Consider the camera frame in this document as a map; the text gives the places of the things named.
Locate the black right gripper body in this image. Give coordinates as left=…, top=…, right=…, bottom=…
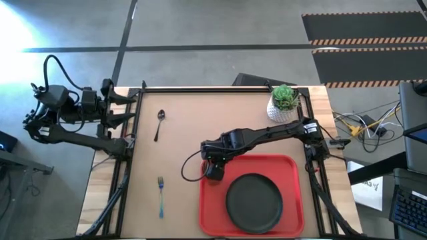
left=201, top=160, right=225, bottom=182

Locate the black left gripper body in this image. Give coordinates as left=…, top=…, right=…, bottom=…
left=96, top=79, right=116, bottom=138

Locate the red plastic tray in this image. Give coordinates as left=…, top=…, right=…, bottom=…
left=198, top=153, right=305, bottom=238

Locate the dark metal spoon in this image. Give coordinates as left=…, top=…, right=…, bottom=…
left=153, top=109, right=166, bottom=143

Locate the black round plate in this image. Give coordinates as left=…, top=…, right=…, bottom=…
left=225, top=173, right=284, bottom=235

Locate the blue metal fork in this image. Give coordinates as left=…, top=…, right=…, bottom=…
left=157, top=175, right=165, bottom=219

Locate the white geometric plant pot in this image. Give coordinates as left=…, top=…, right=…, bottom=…
left=266, top=96, right=298, bottom=123

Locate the black flat case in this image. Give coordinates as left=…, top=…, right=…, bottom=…
left=232, top=73, right=297, bottom=87

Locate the green succulent plant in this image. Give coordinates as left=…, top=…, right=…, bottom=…
left=272, top=84, right=300, bottom=111

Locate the small black device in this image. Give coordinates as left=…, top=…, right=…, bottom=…
left=0, top=131, right=18, bottom=153

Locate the white paper sign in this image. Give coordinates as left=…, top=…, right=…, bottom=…
left=346, top=161, right=384, bottom=212

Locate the black desk crossbar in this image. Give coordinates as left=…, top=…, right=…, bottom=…
left=348, top=151, right=408, bottom=186

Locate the black power adapter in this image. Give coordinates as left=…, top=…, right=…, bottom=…
left=362, top=115, right=388, bottom=137

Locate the black hazard-striped floor mat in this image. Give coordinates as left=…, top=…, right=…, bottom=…
left=312, top=46, right=427, bottom=89
left=302, top=11, right=427, bottom=46

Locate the black computer keyboard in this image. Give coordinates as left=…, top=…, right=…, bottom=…
left=389, top=185, right=427, bottom=238

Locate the computer monitor with lit screen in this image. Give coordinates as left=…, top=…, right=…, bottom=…
left=402, top=122, right=427, bottom=145

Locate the dark grey computer desk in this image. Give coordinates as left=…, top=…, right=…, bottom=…
left=388, top=81, right=427, bottom=240

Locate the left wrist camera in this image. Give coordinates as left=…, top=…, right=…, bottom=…
left=81, top=87, right=98, bottom=109

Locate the black right camera cable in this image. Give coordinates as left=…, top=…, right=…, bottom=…
left=181, top=149, right=209, bottom=183

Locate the black aluminium frame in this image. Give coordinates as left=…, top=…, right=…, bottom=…
left=75, top=79, right=363, bottom=239

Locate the white cable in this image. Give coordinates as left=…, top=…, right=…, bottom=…
left=333, top=101, right=401, bottom=134

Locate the yellow cable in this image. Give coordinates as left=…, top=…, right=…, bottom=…
left=343, top=106, right=401, bottom=134

